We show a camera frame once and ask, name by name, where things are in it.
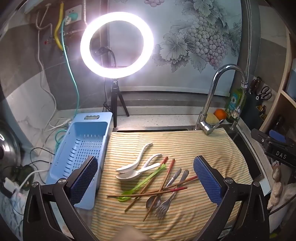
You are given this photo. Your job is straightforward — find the black-handled scissors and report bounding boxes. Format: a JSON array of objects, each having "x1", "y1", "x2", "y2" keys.
[{"x1": 257, "y1": 85, "x2": 273, "y2": 101}]

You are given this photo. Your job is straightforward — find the white ring light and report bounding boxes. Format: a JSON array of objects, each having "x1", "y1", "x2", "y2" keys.
[{"x1": 80, "y1": 12, "x2": 154, "y2": 78}]

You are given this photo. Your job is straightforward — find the yellow sponge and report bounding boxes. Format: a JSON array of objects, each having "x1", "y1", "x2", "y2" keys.
[{"x1": 206, "y1": 113, "x2": 220, "y2": 127}]

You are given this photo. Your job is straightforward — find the dark green dish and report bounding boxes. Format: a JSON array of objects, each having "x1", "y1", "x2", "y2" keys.
[{"x1": 11, "y1": 164, "x2": 36, "y2": 187}]

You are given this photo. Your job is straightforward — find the yellow striped cloth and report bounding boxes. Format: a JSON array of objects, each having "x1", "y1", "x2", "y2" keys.
[{"x1": 91, "y1": 130, "x2": 253, "y2": 241}]

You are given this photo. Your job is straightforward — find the corrugated metal hose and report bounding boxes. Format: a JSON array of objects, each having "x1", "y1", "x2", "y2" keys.
[{"x1": 245, "y1": 0, "x2": 253, "y2": 79}]

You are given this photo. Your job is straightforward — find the white charger plug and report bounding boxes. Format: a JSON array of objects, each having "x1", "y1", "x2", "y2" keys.
[{"x1": 3, "y1": 178, "x2": 18, "y2": 193}]

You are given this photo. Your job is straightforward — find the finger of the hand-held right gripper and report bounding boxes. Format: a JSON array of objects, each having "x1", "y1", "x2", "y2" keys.
[
  {"x1": 251, "y1": 128, "x2": 276, "y2": 151},
  {"x1": 269, "y1": 129, "x2": 289, "y2": 143}
]

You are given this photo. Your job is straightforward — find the green hose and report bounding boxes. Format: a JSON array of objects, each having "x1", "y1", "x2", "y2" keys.
[{"x1": 54, "y1": 13, "x2": 80, "y2": 155}]

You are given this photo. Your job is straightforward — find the orange fruit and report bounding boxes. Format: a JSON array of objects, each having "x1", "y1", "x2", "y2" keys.
[{"x1": 214, "y1": 109, "x2": 227, "y2": 121}]

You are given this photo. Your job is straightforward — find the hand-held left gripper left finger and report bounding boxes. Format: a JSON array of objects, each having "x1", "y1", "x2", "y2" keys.
[{"x1": 22, "y1": 156, "x2": 100, "y2": 241}]

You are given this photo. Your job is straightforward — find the steel pot lid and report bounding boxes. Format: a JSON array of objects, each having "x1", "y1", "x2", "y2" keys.
[{"x1": 0, "y1": 120, "x2": 25, "y2": 186}]

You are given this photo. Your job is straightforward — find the black gooseneck phone holder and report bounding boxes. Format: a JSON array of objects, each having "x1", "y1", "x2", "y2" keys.
[{"x1": 93, "y1": 46, "x2": 117, "y2": 68}]

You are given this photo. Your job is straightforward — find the red-tipped wooden chopstick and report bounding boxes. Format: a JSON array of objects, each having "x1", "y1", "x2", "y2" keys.
[
  {"x1": 107, "y1": 175, "x2": 199, "y2": 198},
  {"x1": 133, "y1": 186, "x2": 188, "y2": 198},
  {"x1": 143, "y1": 158, "x2": 175, "y2": 221},
  {"x1": 124, "y1": 156, "x2": 169, "y2": 212}
]

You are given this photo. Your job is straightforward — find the blue plastic drain basket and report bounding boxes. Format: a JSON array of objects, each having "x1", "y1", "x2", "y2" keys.
[{"x1": 45, "y1": 112, "x2": 113, "y2": 210}]

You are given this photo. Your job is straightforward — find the white crumpled bag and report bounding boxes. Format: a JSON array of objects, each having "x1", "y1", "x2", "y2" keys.
[{"x1": 10, "y1": 189, "x2": 26, "y2": 224}]

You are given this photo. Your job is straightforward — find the black tripod stand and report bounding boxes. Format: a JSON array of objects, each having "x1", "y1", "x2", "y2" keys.
[{"x1": 103, "y1": 77, "x2": 130, "y2": 128}]

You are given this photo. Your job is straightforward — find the metal spoon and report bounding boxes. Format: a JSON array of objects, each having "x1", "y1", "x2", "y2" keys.
[{"x1": 145, "y1": 168, "x2": 182, "y2": 209}]

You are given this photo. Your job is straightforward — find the wooden shelf unit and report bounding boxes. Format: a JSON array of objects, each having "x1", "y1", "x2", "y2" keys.
[{"x1": 258, "y1": 30, "x2": 296, "y2": 145}]

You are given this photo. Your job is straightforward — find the thin black cable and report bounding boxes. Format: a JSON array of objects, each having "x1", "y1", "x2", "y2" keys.
[{"x1": 30, "y1": 147, "x2": 54, "y2": 165}]

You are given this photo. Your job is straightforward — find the yellow hose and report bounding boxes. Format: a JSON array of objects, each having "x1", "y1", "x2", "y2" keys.
[{"x1": 54, "y1": 2, "x2": 65, "y2": 51}]

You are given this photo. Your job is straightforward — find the white plastic spork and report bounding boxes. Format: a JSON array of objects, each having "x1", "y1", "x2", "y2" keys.
[{"x1": 116, "y1": 162, "x2": 161, "y2": 181}]

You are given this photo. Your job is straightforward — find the person's right hand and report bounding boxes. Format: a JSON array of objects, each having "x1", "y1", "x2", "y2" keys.
[{"x1": 267, "y1": 166, "x2": 287, "y2": 210}]

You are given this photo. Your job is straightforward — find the white cable with connector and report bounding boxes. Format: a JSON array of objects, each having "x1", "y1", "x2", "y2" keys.
[{"x1": 45, "y1": 117, "x2": 73, "y2": 130}]

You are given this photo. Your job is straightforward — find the metal fork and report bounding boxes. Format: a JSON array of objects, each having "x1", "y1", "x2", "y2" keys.
[{"x1": 154, "y1": 170, "x2": 189, "y2": 219}]

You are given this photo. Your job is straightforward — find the chrome kitchen faucet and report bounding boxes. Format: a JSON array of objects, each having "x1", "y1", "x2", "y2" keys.
[{"x1": 194, "y1": 64, "x2": 248, "y2": 137}]

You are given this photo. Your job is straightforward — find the long white cable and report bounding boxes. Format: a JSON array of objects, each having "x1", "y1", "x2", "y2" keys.
[{"x1": 34, "y1": 13, "x2": 70, "y2": 156}]

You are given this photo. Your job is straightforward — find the green plastic spoon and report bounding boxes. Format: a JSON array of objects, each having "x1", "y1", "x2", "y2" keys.
[
  {"x1": 118, "y1": 176, "x2": 160, "y2": 201},
  {"x1": 121, "y1": 163, "x2": 167, "y2": 195}
]

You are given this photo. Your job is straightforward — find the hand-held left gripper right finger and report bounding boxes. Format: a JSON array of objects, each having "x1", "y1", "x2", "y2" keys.
[{"x1": 193, "y1": 156, "x2": 271, "y2": 241}]

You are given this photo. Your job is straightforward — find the green dish soap bottle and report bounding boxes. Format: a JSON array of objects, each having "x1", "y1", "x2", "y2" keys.
[{"x1": 225, "y1": 89, "x2": 245, "y2": 123}]

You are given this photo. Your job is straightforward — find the white wall socket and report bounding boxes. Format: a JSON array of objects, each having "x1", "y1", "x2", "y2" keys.
[{"x1": 65, "y1": 6, "x2": 83, "y2": 26}]

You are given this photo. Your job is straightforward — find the black ring light cable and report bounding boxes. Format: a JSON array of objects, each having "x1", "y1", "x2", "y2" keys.
[{"x1": 102, "y1": 78, "x2": 111, "y2": 113}]

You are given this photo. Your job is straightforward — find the dark knife holder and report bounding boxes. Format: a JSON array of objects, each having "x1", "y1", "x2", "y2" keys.
[{"x1": 246, "y1": 76, "x2": 274, "y2": 122}]

